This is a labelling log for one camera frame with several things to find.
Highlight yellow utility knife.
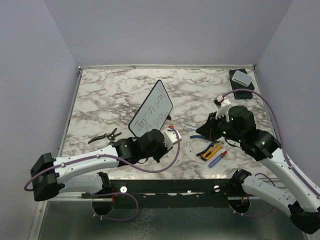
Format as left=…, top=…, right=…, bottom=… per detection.
left=199, top=143, right=223, bottom=161

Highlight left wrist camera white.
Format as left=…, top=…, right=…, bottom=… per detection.
left=162, top=129, right=182, bottom=149

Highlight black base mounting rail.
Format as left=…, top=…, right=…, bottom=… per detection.
left=49, top=172, right=261, bottom=210

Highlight black flat box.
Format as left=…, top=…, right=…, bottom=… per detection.
left=228, top=68, right=255, bottom=100

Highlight black wire stripper pliers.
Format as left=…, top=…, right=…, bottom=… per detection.
left=88, top=127, right=122, bottom=146

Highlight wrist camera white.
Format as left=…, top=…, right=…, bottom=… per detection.
left=214, top=95, right=232, bottom=120
left=162, top=129, right=182, bottom=149

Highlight silver combination wrench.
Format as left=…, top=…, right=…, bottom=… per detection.
left=183, top=123, right=197, bottom=132

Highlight small black-framed whiteboard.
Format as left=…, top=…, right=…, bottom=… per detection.
left=128, top=80, right=173, bottom=137

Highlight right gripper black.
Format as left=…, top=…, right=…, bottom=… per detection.
left=196, top=110, right=244, bottom=143

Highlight white small box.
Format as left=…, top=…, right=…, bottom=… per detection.
left=231, top=70, right=253, bottom=87

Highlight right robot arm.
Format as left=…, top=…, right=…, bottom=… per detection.
left=196, top=105, right=320, bottom=235

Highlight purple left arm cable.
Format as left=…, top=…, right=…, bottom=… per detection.
left=24, top=126, right=183, bottom=192

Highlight blue red screwdriver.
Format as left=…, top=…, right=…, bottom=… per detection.
left=208, top=151, right=228, bottom=169

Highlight blue handled pliers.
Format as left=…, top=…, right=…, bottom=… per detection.
left=189, top=134, right=221, bottom=157

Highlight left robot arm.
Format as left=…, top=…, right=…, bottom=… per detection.
left=24, top=129, right=182, bottom=202

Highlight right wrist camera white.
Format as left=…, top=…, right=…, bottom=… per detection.
left=214, top=95, right=232, bottom=120

